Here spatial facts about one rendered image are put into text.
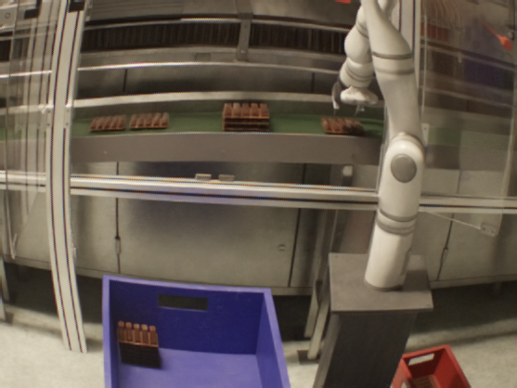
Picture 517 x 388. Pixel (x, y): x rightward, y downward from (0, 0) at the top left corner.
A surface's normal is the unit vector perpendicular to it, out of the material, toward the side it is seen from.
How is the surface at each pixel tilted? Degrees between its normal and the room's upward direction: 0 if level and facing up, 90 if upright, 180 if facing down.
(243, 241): 90
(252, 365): 0
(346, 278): 0
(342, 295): 0
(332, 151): 90
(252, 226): 90
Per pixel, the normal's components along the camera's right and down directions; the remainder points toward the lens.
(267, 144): 0.07, 0.44
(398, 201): -0.31, 0.39
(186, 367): 0.09, -0.90
